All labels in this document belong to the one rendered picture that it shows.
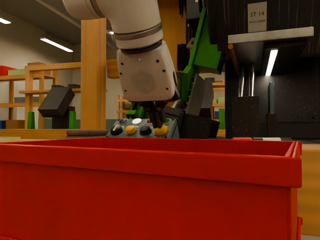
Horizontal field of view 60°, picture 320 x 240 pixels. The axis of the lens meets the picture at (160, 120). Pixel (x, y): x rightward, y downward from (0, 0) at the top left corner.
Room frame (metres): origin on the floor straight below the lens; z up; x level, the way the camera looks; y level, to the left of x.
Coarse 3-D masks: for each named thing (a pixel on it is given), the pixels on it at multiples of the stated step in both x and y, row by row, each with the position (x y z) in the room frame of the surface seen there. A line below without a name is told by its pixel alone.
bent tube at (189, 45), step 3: (192, 39) 0.88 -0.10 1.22; (189, 42) 0.87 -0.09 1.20; (192, 42) 0.88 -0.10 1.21; (189, 45) 0.86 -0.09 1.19; (192, 45) 0.86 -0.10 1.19; (189, 48) 0.86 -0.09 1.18; (180, 99) 0.88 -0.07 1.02; (174, 102) 0.87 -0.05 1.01; (177, 102) 0.86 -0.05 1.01; (180, 102) 0.87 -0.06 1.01; (183, 102) 0.88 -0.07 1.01; (174, 105) 0.85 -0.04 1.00; (177, 105) 0.85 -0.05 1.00; (180, 105) 0.86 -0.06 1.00; (183, 105) 0.88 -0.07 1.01; (177, 108) 0.85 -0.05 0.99
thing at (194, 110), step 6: (198, 78) 0.83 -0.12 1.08; (192, 84) 0.82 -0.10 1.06; (198, 84) 0.85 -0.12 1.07; (204, 84) 0.94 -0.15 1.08; (192, 90) 0.81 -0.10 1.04; (198, 90) 0.87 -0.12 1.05; (204, 90) 0.96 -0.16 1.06; (192, 96) 0.82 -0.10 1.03; (198, 96) 0.89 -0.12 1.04; (186, 102) 0.82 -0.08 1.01; (192, 102) 0.84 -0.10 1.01; (198, 102) 0.92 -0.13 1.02; (192, 108) 0.86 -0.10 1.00; (198, 108) 0.94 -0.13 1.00; (192, 114) 0.89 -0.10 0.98; (198, 114) 0.97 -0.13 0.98
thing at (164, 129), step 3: (162, 126) 0.59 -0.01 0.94; (165, 126) 0.59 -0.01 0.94; (156, 129) 0.58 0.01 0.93; (159, 129) 0.58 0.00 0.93; (162, 129) 0.58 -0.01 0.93; (165, 129) 0.58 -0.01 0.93; (156, 132) 0.58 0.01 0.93; (159, 132) 0.58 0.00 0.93; (162, 132) 0.58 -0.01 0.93; (165, 132) 0.58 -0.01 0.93
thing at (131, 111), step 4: (132, 104) 1.08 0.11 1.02; (136, 104) 1.06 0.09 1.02; (132, 108) 1.04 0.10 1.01; (140, 108) 1.07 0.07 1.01; (128, 112) 1.02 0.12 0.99; (132, 112) 1.02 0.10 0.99; (136, 112) 1.02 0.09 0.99; (140, 112) 1.05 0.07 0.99; (128, 116) 1.02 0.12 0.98; (132, 116) 1.02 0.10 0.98; (136, 116) 1.02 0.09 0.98; (140, 116) 1.04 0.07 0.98
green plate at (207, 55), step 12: (204, 12) 0.77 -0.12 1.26; (204, 24) 0.78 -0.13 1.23; (204, 36) 0.78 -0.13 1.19; (192, 48) 0.78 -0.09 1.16; (204, 48) 0.78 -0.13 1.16; (216, 48) 0.77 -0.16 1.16; (192, 60) 0.78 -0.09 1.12; (204, 60) 0.78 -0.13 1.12; (216, 60) 0.77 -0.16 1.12; (192, 72) 0.81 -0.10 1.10; (216, 72) 0.83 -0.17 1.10
